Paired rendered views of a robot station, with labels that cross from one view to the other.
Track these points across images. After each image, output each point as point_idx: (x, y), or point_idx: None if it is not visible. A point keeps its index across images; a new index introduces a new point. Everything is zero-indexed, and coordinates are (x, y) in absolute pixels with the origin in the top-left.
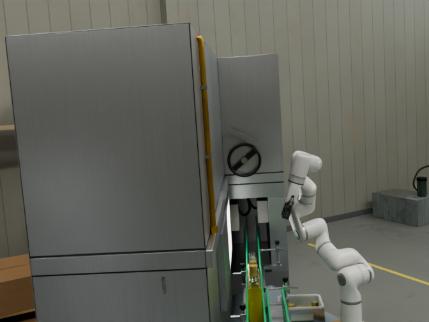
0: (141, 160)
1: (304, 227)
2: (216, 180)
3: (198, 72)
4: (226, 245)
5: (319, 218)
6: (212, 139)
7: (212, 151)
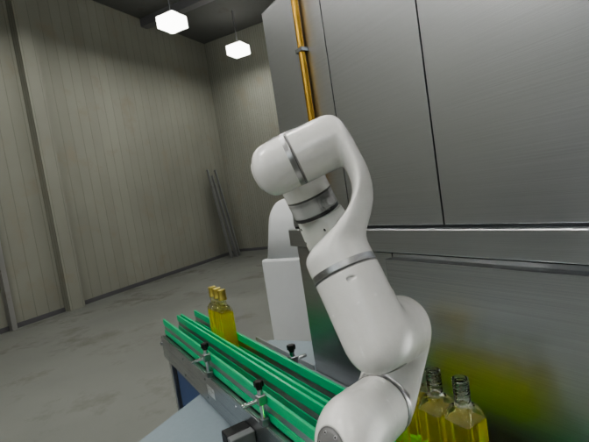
0: None
1: (358, 380)
2: (503, 172)
3: (294, 39)
4: (500, 336)
5: (337, 402)
6: (454, 75)
7: (420, 109)
